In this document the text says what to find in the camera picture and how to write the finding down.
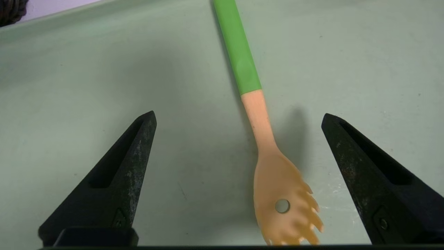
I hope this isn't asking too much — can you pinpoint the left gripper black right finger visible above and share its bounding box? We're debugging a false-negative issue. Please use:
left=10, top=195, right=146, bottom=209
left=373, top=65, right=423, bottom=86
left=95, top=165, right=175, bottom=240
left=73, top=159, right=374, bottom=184
left=321, top=113, right=444, bottom=245

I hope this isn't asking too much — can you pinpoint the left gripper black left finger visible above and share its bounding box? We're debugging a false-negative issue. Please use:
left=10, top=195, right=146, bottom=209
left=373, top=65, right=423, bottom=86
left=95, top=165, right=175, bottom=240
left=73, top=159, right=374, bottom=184
left=38, top=110, right=157, bottom=245

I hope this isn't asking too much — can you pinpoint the dark brown wicker basket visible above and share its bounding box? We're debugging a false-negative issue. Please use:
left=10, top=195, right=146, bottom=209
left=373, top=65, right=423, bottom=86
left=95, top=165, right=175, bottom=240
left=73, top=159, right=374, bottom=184
left=0, top=0, right=28, bottom=27

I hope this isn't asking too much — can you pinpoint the green handled pasta spoon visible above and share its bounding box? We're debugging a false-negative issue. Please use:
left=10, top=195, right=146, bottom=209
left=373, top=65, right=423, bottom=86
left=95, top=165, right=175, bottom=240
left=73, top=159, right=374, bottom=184
left=213, top=0, right=325, bottom=246

